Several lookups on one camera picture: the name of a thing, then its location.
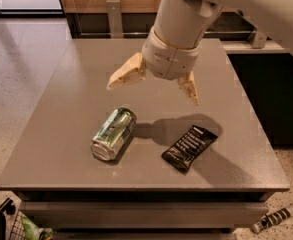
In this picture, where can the black white striped tube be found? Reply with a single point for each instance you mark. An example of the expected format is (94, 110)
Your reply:
(270, 220)

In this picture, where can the black snack bar wrapper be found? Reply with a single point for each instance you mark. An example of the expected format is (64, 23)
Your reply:
(185, 151)

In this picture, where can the horizontal metal rail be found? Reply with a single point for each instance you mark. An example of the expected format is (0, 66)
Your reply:
(207, 34)

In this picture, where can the left metal bracket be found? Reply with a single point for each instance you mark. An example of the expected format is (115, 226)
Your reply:
(115, 18)

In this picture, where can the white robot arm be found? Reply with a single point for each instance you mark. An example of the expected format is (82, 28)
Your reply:
(173, 44)

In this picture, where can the right metal bracket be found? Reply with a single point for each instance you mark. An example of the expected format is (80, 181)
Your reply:
(257, 38)

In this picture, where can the metal bracket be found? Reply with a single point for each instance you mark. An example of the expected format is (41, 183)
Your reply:
(257, 38)
(115, 18)

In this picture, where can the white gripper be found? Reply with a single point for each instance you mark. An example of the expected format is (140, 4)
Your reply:
(170, 59)

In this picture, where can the green soda can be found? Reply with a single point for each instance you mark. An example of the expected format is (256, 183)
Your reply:
(113, 134)

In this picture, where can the grey table drawer unit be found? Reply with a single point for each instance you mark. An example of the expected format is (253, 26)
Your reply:
(147, 217)

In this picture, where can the wire basket with green bag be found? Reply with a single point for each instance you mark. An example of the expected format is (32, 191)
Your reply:
(24, 228)

